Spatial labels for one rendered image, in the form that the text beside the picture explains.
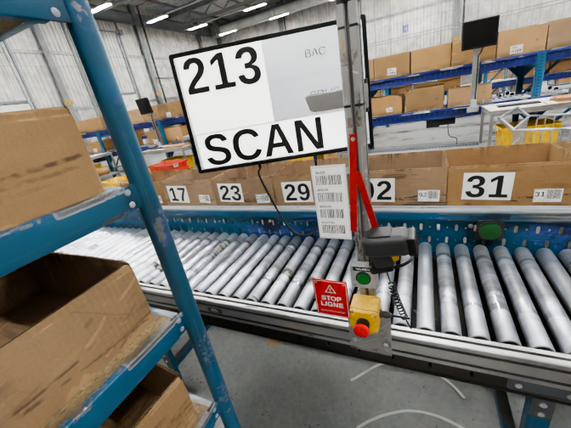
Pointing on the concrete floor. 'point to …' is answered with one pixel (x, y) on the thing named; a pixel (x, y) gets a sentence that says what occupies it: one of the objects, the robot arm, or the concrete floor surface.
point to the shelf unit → (138, 192)
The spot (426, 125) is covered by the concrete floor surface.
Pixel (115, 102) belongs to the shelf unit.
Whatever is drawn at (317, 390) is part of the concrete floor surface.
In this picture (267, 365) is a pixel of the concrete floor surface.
